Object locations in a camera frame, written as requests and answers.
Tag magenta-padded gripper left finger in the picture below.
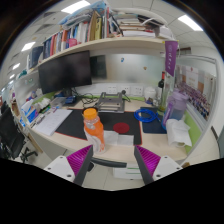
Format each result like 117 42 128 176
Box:
43 144 95 187

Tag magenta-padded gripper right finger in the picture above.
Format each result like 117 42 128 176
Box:
133 144 184 186

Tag orange drink bottle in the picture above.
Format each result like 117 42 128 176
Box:
82 107 106 155

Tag purple water bottle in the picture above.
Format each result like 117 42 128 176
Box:
161 89 190 131

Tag crumpled white paper towel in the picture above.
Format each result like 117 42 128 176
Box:
165 118 193 149

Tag dark blue mouse pad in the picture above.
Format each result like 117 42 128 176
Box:
141 114 168 135

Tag black red-edged desk mat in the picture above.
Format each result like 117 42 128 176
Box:
54 109 144 147

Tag white paper notebook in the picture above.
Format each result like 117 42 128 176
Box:
33 108 73 137

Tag white tissue sheet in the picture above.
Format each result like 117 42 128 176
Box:
103 129 135 147

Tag flat round red coaster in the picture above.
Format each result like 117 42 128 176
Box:
112 122 131 135

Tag black office chair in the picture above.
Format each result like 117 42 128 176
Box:
0 101 38 164

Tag blue white tissue box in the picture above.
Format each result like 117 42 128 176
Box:
20 99 39 124

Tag green transparent cup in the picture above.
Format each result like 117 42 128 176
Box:
158 74 174 113

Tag small blue box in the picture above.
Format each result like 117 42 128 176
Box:
63 95 78 105

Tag white ceramic jar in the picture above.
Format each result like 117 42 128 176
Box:
143 86 158 103

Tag group photo poster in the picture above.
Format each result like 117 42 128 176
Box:
174 64 214 121

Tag grey metal laptop stand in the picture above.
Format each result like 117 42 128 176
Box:
94 91 126 114

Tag black computer monitor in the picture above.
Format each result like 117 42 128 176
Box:
37 50 93 95

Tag purple hanging banner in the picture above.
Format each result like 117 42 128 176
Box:
164 40 179 78

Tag shelf with books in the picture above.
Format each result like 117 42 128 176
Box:
25 3 178 73

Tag ceiling lights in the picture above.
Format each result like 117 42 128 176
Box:
8 0 204 81

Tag black cables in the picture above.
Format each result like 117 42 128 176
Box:
74 93 99 108

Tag white wall socket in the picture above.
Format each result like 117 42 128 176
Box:
120 85 132 95
131 85 144 96
106 85 118 95

